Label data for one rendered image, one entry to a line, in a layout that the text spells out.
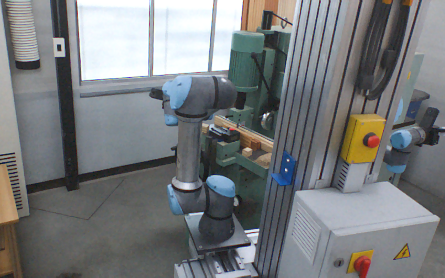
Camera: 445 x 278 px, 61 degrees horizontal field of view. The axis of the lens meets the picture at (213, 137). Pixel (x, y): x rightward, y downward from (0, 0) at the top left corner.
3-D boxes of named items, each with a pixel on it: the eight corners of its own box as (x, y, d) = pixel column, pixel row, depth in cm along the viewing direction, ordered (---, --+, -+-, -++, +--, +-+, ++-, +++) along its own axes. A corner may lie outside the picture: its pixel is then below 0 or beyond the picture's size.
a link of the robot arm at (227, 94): (247, 71, 130) (208, 101, 176) (217, 71, 127) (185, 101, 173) (250, 104, 129) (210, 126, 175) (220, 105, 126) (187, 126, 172)
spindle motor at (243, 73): (220, 86, 215) (225, 30, 203) (242, 82, 226) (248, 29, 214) (242, 95, 203) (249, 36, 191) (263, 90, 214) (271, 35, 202)
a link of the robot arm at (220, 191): (237, 215, 149) (241, 186, 143) (205, 219, 145) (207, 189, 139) (227, 199, 159) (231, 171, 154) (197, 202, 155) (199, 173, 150)
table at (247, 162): (179, 140, 227) (179, 131, 225) (217, 130, 247) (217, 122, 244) (252, 184, 187) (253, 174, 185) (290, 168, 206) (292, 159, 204)
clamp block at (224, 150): (204, 150, 211) (205, 135, 207) (221, 145, 219) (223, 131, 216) (221, 160, 201) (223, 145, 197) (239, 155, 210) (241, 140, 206)
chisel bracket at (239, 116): (227, 122, 222) (229, 108, 219) (244, 117, 231) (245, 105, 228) (236, 126, 218) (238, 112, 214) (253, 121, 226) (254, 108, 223)
